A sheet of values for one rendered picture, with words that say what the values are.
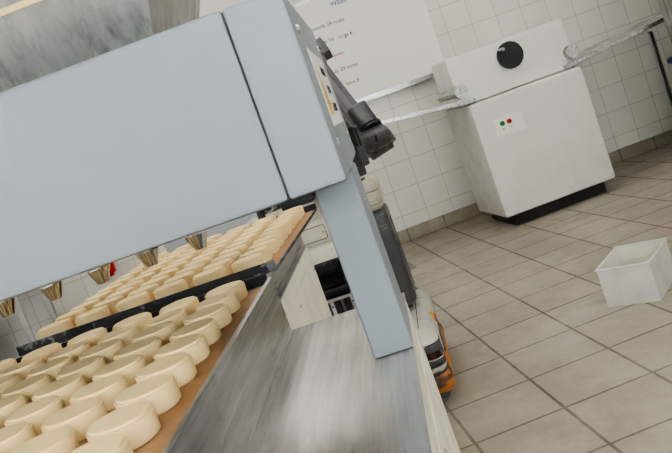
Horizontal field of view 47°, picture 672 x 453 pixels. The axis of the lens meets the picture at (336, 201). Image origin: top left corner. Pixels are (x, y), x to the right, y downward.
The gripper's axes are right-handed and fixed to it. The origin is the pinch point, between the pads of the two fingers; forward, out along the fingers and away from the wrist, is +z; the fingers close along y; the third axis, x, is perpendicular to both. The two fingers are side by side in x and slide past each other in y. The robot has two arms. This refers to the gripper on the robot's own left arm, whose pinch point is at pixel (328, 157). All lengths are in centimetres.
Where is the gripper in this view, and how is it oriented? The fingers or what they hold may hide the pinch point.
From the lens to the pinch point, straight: 187.7
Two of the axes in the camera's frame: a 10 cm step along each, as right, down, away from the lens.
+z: -7.1, 3.3, -6.2
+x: -6.2, 1.2, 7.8
